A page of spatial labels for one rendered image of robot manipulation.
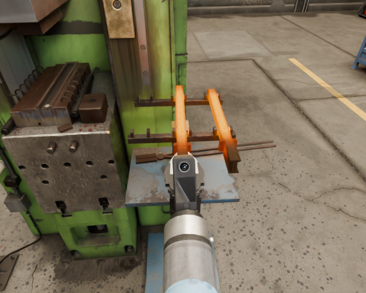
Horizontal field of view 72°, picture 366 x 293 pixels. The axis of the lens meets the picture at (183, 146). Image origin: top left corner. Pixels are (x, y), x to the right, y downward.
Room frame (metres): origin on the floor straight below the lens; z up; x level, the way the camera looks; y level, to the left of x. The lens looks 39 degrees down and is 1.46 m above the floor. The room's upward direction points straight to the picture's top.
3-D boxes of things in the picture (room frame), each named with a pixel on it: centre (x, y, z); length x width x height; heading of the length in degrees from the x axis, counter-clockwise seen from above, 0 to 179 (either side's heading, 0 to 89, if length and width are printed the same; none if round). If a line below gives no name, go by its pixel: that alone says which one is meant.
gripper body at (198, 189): (0.36, -0.01, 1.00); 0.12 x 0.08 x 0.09; 2
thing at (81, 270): (0.74, 0.52, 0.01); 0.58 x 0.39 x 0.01; 95
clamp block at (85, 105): (0.86, 0.35, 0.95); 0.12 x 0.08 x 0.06; 5
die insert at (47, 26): (1.03, 0.52, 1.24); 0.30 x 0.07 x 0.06; 5
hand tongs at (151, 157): (0.81, -0.10, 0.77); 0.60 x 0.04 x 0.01; 100
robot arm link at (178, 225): (0.28, -0.01, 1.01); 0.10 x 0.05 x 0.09; 92
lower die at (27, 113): (0.99, 0.54, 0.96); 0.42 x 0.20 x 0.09; 5
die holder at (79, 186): (1.01, 0.48, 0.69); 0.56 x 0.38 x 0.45; 5
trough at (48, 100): (0.99, 0.51, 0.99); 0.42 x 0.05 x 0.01; 5
